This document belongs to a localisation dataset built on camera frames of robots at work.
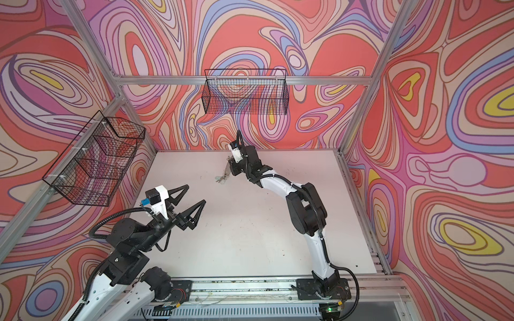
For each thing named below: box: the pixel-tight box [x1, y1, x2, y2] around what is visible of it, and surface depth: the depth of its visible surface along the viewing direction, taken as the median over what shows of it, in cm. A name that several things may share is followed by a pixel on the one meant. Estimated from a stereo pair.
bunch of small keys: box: [214, 175, 227, 185], surface depth 109 cm
